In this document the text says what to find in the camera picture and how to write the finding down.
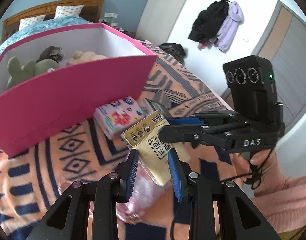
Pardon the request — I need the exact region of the black jacket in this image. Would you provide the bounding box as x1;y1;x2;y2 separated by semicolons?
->
188;0;229;44

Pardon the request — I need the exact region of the pink storage box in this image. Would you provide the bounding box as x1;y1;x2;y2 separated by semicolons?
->
0;23;157;157

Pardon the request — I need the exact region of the black bag pile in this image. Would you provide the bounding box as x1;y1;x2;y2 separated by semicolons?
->
158;43;186;64

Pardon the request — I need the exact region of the white wall socket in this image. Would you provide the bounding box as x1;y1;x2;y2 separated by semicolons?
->
104;12;118;18

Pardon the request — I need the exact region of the black right camera box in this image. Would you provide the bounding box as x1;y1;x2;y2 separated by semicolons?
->
223;55;283;126

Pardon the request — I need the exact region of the right white patterned pillow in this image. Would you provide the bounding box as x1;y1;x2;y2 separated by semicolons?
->
54;5;84;19

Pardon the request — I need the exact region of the brown grey plush toy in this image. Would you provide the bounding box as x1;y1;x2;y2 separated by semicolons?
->
36;46;65;63

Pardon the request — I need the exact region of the left white patterned pillow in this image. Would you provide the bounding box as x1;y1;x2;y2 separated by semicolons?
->
18;15;46;30

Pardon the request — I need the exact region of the wooden headboard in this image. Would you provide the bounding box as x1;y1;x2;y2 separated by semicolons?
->
1;0;105;42

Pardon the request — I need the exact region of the white patterned pillow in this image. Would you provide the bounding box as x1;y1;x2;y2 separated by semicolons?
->
54;5;84;19
18;15;46;30

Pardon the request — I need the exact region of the pink drawstring pouch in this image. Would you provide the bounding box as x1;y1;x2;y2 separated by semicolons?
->
116;164;172;224

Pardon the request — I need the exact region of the orange navy patterned blanket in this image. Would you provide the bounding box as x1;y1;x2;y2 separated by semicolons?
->
0;41;236;239

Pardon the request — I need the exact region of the black cable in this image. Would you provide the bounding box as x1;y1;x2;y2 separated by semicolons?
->
169;147;275;240

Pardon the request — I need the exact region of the lilac hoodie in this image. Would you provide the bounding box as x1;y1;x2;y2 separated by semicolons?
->
214;2;244;53

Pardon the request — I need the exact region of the beige tissue pack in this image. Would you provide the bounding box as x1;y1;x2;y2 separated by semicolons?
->
122;111;190;186

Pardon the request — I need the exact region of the black packet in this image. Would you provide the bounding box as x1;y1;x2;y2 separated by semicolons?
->
139;98;172;119

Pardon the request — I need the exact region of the grey sliding door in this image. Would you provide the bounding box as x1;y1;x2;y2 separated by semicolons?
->
252;1;306;132

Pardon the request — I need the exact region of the cream plush bear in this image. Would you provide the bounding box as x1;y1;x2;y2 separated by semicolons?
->
66;51;107;66

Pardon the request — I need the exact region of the right hand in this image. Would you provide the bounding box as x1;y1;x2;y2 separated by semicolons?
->
232;150;274;183

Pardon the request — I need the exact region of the green plush frog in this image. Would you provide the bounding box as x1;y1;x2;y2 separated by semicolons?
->
7;57;59;88

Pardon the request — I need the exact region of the light blue duvet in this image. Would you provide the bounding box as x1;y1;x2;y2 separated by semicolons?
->
0;16;92;55

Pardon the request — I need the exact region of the pink floral tissue pack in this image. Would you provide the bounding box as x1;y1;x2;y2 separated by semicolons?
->
93;97;145;140

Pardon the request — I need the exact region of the wooden nightstand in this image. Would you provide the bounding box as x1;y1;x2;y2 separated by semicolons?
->
112;26;136;38

